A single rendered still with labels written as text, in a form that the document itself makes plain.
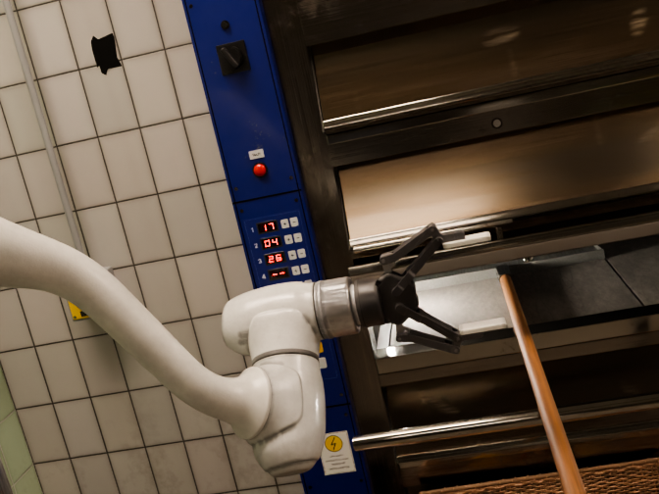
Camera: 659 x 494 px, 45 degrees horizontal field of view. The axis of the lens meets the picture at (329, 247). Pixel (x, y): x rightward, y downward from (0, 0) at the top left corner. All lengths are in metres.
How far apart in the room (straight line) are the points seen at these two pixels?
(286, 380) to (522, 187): 0.80
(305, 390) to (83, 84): 0.97
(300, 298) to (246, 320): 0.09
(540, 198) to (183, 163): 0.77
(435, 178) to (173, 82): 0.60
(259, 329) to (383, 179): 0.66
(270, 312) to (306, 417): 0.17
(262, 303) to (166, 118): 0.71
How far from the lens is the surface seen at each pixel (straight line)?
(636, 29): 1.76
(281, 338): 1.18
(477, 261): 1.63
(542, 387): 1.51
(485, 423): 1.50
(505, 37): 1.73
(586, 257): 2.30
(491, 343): 1.84
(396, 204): 1.75
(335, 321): 1.20
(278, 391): 1.13
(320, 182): 1.76
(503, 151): 1.76
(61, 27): 1.89
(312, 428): 1.15
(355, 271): 1.64
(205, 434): 2.01
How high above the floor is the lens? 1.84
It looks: 12 degrees down
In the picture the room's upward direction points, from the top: 13 degrees counter-clockwise
